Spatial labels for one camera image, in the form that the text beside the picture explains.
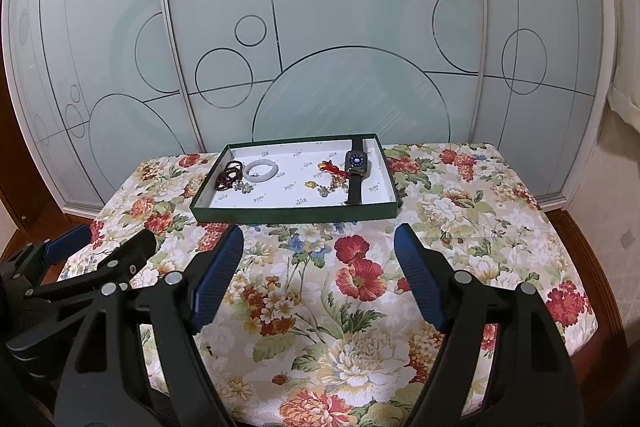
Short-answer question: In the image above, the silver rhinestone brooch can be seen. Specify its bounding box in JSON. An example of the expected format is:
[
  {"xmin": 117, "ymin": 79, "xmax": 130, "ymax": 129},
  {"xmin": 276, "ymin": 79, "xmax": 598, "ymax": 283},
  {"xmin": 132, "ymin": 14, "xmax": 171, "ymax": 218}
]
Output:
[{"xmin": 241, "ymin": 183, "xmax": 255, "ymax": 194}]

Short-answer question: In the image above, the white jade bangle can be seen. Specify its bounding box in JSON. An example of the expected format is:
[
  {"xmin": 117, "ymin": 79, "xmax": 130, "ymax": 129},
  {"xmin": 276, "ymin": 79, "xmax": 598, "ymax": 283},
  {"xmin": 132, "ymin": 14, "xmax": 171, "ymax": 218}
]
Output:
[{"xmin": 243, "ymin": 158, "xmax": 279, "ymax": 183}]

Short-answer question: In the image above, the red knot gold charm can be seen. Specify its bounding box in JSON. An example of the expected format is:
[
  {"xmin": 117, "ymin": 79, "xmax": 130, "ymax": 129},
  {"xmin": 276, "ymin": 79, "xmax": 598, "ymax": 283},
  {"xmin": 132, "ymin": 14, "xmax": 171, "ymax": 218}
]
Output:
[{"xmin": 318, "ymin": 160, "xmax": 349, "ymax": 179}]

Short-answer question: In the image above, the pearl flower brooch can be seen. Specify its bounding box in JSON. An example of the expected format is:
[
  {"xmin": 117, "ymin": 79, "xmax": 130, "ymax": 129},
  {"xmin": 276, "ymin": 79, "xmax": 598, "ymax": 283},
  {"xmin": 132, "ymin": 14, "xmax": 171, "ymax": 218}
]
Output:
[{"xmin": 318, "ymin": 185, "xmax": 333, "ymax": 197}]

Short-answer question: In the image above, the green jewelry tray box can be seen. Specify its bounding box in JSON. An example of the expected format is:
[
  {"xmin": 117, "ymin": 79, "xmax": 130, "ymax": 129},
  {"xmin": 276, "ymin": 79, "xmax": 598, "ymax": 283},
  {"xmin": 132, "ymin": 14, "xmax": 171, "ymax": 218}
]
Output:
[{"xmin": 190, "ymin": 133, "xmax": 400, "ymax": 225}]

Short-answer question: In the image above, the floral embroidered stool cushion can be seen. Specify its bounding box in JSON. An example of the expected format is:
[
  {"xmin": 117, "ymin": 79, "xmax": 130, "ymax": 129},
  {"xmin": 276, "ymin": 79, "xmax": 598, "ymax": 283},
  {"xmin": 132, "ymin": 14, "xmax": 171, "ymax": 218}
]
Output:
[{"xmin": 56, "ymin": 142, "xmax": 599, "ymax": 427}]

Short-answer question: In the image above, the frosted glass sliding wardrobe door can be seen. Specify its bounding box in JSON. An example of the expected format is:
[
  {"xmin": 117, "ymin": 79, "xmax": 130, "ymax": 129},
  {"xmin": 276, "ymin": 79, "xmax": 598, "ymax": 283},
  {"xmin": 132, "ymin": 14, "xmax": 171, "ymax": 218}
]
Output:
[{"xmin": 1, "ymin": 0, "xmax": 608, "ymax": 213}]

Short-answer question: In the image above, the black smart watch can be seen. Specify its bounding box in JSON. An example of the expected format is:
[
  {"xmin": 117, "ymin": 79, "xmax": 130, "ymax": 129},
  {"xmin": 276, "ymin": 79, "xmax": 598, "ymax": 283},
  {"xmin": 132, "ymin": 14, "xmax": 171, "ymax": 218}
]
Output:
[{"xmin": 345, "ymin": 136, "xmax": 369, "ymax": 206}]

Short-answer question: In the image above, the dark red bead bracelet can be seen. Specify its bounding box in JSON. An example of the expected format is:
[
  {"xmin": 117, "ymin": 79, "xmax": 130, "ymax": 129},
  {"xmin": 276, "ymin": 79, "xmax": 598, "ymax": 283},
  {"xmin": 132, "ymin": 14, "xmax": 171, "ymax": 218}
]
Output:
[{"xmin": 214, "ymin": 159, "xmax": 245, "ymax": 192}]

